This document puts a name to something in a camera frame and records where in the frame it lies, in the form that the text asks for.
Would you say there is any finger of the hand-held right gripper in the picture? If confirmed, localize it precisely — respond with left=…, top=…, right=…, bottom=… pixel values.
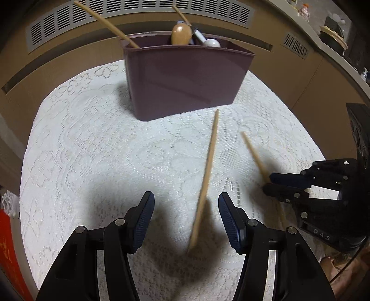
left=262, top=184, right=313, bottom=222
left=269, top=158, right=359, bottom=191

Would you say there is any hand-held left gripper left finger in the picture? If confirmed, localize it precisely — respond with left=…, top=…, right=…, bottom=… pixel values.
left=36, top=191, right=155, bottom=301

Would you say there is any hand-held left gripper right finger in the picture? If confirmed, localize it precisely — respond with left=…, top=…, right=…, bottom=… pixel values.
left=218, top=192, right=336, bottom=301

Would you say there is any purple plastic utensil container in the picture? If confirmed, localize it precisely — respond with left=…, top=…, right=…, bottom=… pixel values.
left=120, top=32, right=255, bottom=121

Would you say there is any wooden spoon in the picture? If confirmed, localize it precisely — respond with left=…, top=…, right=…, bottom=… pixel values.
left=172, top=22, right=193, bottom=46

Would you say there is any white lace tablecloth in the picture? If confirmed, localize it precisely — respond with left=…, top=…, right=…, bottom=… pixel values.
left=19, top=59, right=342, bottom=301

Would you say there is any small white vent grille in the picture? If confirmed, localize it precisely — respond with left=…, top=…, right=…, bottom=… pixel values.
left=282, top=32, right=311, bottom=60

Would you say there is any red printed sheet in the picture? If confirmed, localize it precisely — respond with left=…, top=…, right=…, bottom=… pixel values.
left=0, top=209, right=33, bottom=301

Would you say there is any black pot with wooden rim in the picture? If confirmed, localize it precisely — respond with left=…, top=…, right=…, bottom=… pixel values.
left=319, top=25, right=347, bottom=49

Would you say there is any small glass ornament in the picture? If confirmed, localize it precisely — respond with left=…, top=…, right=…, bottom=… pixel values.
left=298, top=3, right=311, bottom=21

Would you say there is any beige wooden radiator cover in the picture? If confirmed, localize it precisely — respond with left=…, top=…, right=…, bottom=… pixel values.
left=0, top=0, right=370, bottom=145

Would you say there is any long white vent grille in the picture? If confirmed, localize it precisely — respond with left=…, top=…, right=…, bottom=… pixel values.
left=25, top=0, right=255, bottom=54

